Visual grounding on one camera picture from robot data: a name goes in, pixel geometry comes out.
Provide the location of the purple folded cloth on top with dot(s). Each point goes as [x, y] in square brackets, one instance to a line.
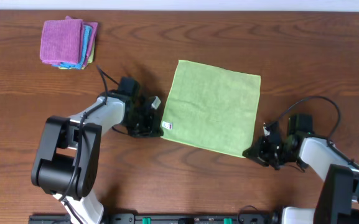
[60, 41]

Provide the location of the green folded cloth at bottom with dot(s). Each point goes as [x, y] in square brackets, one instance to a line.
[89, 56]

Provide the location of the green microfiber cloth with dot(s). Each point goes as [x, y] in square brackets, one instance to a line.
[211, 108]

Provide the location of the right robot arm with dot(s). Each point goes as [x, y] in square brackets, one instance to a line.
[339, 197]

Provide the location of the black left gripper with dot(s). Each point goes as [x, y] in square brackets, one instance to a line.
[149, 119]

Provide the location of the blue folded cloth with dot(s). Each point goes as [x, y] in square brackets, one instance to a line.
[86, 38]

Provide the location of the purple folded cloth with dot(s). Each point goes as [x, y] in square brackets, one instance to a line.
[91, 37]
[60, 41]

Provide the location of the purple folded cloth lower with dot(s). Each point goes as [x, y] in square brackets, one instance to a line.
[91, 37]

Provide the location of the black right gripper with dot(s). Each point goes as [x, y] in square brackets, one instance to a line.
[265, 150]

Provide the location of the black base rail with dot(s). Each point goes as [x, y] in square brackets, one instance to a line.
[246, 218]

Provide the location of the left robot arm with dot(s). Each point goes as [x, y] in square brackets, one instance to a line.
[66, 163]

